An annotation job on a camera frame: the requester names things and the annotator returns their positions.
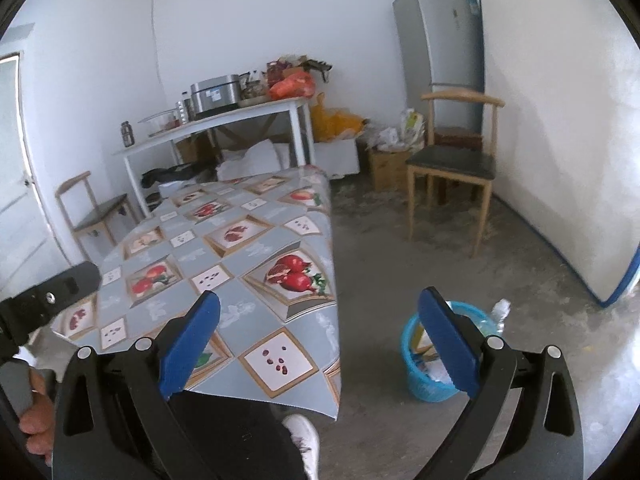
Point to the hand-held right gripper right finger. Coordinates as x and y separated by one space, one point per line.
447 345

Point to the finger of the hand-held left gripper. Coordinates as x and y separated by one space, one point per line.
55 297

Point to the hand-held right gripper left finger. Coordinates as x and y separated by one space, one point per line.
190 345

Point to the blue mesh trash basket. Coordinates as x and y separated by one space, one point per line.
420 385

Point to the person's left hand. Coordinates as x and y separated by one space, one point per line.
39 425

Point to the fruit-pattern tablecloth table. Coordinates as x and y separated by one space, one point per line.
235 290

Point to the low wooden chair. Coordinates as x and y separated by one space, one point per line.
100 212

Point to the person's leg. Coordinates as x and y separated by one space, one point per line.
250 440

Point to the white door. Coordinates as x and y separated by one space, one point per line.
20 185

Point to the person's white shoe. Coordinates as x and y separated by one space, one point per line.
305 445

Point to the black cloth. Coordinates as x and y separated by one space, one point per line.
165 175

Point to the dark glass jar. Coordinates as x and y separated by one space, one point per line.
127 134

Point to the tall wooden chair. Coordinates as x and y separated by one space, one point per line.
450 162

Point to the brown cardboard box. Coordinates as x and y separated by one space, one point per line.
387 170
192 150

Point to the white crumpled paper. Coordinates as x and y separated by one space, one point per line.
250 157

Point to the red-brown wooden stool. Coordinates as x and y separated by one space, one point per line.
457 137

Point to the white plastic bag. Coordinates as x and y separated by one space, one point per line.
390 137

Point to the white foam box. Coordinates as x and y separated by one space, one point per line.
335 157

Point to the white table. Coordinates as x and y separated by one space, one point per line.
225 117

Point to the white mattress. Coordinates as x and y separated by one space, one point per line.
560 135

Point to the yellow plastic bag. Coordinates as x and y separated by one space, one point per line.
335 122

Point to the steel rice cooker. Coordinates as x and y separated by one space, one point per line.
215 92

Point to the orange plastic bag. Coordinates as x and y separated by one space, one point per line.
292 86

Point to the grey refrigerator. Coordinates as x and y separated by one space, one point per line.
430 35

